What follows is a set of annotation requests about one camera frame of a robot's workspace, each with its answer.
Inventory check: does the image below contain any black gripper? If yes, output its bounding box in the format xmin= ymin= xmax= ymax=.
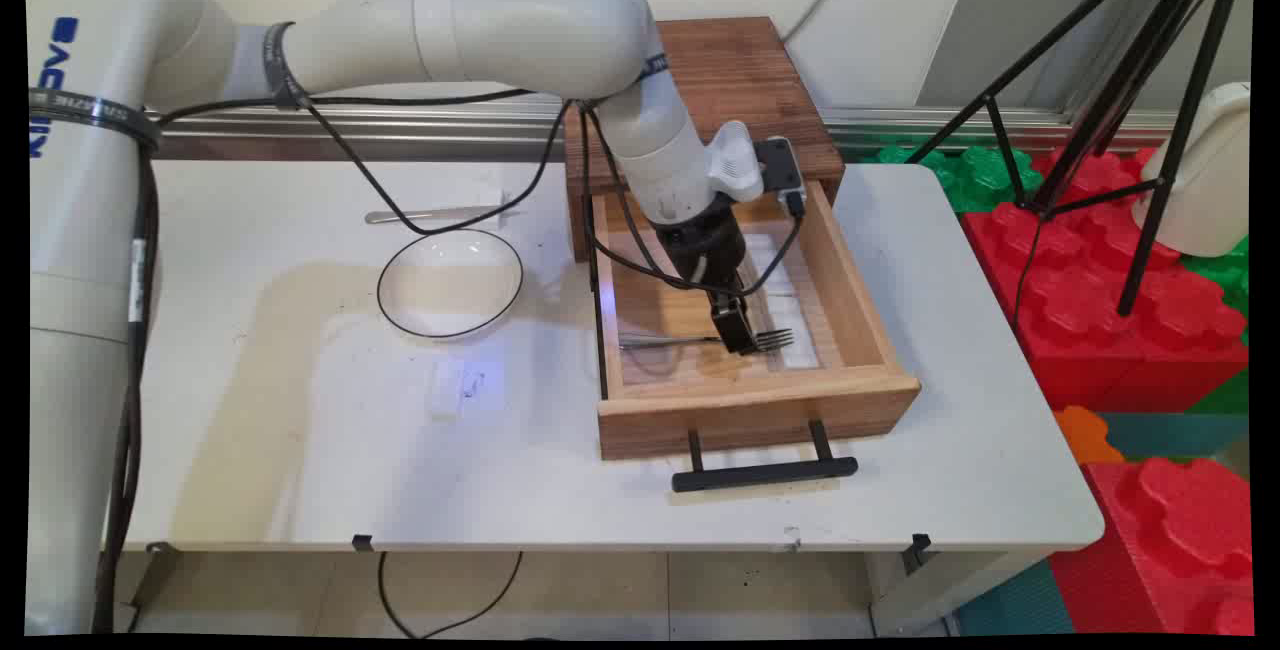
xmin=655 ymin=200 xmax=759 ymax=358

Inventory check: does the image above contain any silver metal fork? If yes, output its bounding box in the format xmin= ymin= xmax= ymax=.
xmin=618 ymin=328 xmax=796 ymax=355

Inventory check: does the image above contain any silver serrated table knife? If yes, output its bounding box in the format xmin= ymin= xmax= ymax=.
xmin=365 ymin=204 xmax=521 ymax=226

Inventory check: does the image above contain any dark wooden drawer cabinet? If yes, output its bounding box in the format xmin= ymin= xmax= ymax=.
xmin=562 ymin=17 xmax=847 ymax=263

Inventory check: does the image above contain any white plate with black rim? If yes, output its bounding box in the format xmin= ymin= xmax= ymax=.
xmin=376 ymin=227 xmax=526 ymax=341

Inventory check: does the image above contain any green foam building block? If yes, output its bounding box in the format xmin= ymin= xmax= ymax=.
xmin=858 ymin=143 xmax=1046 ymax=216
xmin=1180 ymin=235 xmax=1251 ymax=346
xmin=1188 ymin=368 xmax=1251 ymax=417

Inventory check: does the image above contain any white table leg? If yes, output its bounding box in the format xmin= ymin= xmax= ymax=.
xmin=865 ymin=550 xmax=1051 ymax=637
xmin=115 ymin=550 xmax=181 ymax=636

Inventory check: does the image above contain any orange foam block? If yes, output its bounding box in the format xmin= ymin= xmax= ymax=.
xmin=1053 ymin=405 xmax=1128 ymax=467

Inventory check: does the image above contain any teal foam mat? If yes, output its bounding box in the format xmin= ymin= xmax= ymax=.
xmin=1098 ymin=412 xmax=1251 ymax=463
xmin=955 ymin=558 xmax=1079 ymax=637

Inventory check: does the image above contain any black tripod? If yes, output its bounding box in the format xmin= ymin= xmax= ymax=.
xmin=905 ymin=0 xmax=1256 ymax=321

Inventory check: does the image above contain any white plastic appliance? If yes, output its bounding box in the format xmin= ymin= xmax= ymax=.
xmin=1140 ymin=82 xmax=1251 ymax=259

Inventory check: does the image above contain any wooden drawer with black handle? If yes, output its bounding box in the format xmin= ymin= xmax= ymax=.
xmin=583 ymin=180 xmax=923 ymax=494

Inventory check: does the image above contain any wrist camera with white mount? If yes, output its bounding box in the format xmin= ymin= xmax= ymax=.
xmin=708 ymin=120 xmax=808 ymax=223

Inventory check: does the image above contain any aluminium wall rail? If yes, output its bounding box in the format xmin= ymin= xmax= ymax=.
xmin=150 ymin=98 xmax=1181 ymax=163

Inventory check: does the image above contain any black floor cable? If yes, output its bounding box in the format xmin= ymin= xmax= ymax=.
xmin=377 ymin=550 xmax=524 ymax=639

